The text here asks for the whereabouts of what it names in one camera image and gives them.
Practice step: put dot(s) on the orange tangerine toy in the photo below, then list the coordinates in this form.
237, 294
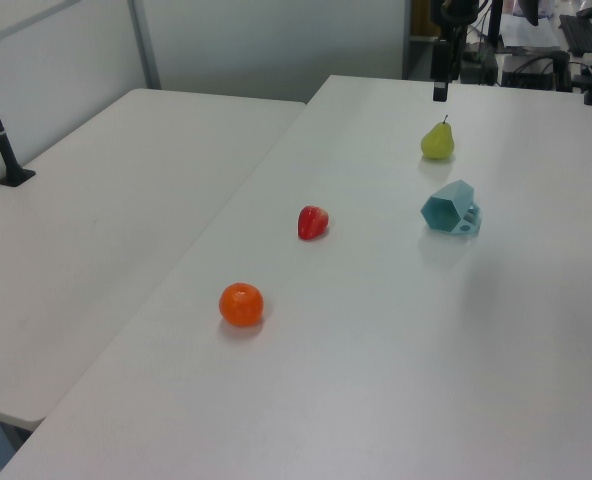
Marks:
241, 306

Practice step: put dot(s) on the black upright post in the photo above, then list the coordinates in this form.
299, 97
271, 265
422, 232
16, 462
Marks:
494, 25

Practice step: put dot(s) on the green pear toy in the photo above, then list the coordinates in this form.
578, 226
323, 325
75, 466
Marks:
437, 144

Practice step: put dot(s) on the white side table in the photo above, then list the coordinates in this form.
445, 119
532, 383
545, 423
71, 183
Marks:
101, 240

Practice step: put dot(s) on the grey partition post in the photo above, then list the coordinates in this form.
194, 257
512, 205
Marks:
145, 45

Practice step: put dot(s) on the Franka gripper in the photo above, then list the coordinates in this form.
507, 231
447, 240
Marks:
440, 61

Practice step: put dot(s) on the black keyboard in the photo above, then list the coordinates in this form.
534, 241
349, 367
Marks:
580, 34

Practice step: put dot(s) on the red strawberry toy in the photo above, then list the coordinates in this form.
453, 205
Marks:
312, 223

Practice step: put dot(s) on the black computer mouse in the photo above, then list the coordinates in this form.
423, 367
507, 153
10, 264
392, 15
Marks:
587, 12

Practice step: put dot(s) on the teal hexagonal mug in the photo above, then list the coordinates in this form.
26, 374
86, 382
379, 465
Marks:
448, 202

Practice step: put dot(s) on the black equipment box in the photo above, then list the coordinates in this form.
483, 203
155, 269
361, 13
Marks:
533, 72

